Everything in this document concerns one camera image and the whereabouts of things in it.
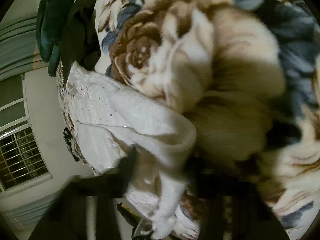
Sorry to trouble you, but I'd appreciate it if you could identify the white knit sweater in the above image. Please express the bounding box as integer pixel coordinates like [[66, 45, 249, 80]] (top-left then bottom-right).
[[56, 63, 196, 239]]

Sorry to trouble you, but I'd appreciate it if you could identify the black white patterned cloth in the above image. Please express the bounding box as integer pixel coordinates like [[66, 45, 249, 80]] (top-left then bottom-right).
[[62, 127, 80, 162]]

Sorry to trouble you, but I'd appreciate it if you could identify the barred window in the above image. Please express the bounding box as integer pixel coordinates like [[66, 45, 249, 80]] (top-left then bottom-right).
[[1, 74, 49, 192]]

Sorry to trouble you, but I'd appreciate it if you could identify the floral fleece blanket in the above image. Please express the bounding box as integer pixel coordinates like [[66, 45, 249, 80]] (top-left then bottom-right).
[[89, 0, 319, 239]]

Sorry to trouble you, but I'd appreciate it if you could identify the black folded garment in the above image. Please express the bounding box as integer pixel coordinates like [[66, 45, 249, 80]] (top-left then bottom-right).
[[61, 0, 101, 84]]

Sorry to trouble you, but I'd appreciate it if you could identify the green plaid curtain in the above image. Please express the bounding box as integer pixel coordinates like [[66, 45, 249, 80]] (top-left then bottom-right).
[[0, 15, 48, 81]]

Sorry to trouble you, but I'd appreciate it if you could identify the dark green garment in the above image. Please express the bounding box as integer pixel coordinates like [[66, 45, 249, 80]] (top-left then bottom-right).
[[36, 0, 75, 77]]

